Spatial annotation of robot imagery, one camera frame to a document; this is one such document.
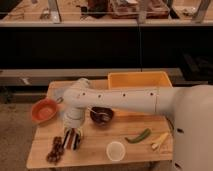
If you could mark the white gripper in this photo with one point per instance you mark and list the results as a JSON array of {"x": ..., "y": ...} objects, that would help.
[{"x": 73, "y": 121}]

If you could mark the yellow corn piece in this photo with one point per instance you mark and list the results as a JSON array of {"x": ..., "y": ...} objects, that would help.
[{"x": 158, "y": 142}]

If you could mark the dark brown bowl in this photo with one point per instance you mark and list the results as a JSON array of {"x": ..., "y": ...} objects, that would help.
[{"x": 102, "y": 120}]

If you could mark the orange plastic bowl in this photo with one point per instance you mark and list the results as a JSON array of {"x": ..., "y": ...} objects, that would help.
[{"x": 44, "y": 110}]

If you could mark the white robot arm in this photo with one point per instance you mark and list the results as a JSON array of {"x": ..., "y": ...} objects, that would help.
[{"x": 190, "y": 107}]

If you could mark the wooden table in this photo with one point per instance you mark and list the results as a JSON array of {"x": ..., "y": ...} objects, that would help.
[{"x": 92, "y": 151}]

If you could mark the yellow plastic bin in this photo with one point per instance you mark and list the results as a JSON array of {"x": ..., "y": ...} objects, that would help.
[{"x": 138, "y": 79}]

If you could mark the white paper cup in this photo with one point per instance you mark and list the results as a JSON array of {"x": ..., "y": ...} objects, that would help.
[{"x": 115, "y": 151}]

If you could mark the metal spoon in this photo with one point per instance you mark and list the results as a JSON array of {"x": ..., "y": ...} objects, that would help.
[{"x": 97, "y": 113}]

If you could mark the dark grape bunch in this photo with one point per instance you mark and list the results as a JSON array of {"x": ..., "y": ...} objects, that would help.
[{"x": 56, "y": 152}]

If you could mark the green pepper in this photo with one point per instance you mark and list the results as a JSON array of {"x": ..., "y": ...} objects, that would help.
[{"x": 140, "y": 137}]

